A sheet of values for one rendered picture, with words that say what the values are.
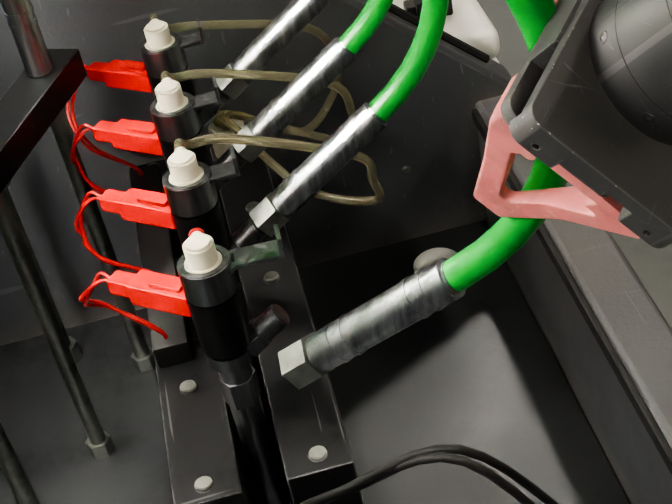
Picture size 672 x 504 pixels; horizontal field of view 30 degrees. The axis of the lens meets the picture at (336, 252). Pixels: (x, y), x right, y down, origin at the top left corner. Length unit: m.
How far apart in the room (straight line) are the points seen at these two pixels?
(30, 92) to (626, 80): 0.51
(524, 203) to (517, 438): 0.44
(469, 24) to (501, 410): 0.32
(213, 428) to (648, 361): 0.26
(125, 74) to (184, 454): 0.28
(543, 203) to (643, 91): 0.08
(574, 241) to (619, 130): 0.46
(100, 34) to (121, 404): 0.28
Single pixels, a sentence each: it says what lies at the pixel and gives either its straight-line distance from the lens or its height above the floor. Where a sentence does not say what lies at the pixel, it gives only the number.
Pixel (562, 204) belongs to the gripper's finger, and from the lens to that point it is 0.45.
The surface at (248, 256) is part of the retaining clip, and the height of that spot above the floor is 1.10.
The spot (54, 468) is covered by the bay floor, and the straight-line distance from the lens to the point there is 0.95.
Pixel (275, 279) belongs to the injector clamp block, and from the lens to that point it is 0.80.
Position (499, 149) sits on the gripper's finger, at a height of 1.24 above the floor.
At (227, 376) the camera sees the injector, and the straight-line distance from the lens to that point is 0.68.
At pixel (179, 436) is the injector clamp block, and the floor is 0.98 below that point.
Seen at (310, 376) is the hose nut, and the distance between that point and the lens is 0.55.
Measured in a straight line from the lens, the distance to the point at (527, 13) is 0.43.
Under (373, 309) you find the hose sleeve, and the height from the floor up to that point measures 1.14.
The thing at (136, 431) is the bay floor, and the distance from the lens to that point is 0.95.
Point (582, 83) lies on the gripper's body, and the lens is 0.40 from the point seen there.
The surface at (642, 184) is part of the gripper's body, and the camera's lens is 0.39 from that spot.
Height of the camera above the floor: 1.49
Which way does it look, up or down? 39 degrees down
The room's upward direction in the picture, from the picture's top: 12 degrees counter-clockwise
